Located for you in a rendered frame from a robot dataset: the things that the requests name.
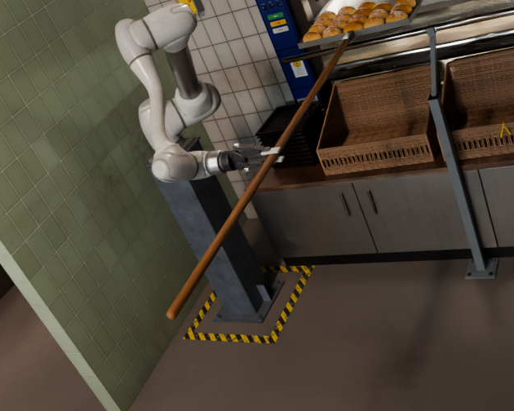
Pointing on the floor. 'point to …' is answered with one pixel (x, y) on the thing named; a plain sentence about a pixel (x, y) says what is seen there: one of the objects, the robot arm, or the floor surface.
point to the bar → (483, 271)
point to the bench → (396, 211)
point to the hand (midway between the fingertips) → (272, 155)
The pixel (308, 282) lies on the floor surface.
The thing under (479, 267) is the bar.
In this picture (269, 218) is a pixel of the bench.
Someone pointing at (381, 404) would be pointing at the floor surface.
